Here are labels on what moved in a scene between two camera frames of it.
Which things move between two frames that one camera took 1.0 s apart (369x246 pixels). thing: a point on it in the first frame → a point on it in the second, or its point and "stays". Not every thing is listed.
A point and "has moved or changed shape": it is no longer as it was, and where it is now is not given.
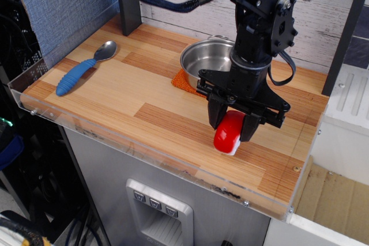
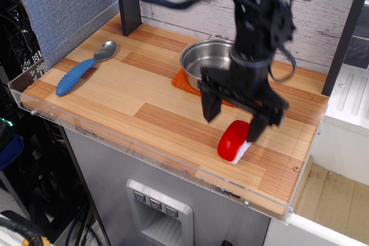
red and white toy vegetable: (226, 139) has moved or changed shape
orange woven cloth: (180, 80) stays
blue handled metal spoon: (105, 51) stays
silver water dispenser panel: (159, 219) stays
